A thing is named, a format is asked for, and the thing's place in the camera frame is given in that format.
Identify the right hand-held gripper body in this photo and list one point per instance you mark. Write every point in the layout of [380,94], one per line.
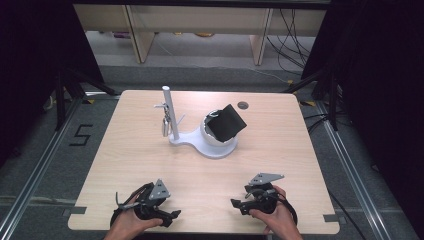
[263,198]

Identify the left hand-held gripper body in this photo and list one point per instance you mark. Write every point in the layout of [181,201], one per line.
[156,196]

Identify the white hook stand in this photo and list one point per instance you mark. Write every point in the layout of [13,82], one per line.
[216,151]

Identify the white round bowl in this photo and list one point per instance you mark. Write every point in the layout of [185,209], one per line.
[213,142]

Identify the silver car key with keyring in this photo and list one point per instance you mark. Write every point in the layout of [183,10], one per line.
[165,126]

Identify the black wallet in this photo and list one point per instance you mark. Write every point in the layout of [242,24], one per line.
[226,125]

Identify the person's right hand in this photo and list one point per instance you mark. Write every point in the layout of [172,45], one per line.
[278,220]

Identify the person's left hand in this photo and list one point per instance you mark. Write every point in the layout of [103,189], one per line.
[130,225]

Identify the grey tape strip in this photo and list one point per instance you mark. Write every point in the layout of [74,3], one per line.
[330,218]
[75,210]

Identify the yellow floor tape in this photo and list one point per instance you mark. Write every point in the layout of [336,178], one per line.
[88,101]
[308,103]

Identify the black metal stand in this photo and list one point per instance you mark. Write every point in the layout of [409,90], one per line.
[60,100]
[332,100]

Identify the black curtain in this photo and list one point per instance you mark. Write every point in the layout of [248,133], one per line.
[383,83]
[33,66]

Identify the light wooden desk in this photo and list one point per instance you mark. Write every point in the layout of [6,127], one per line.
[100,18]

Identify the aluminium floor rail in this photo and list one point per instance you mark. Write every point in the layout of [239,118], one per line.
[350,166]
[36,170]

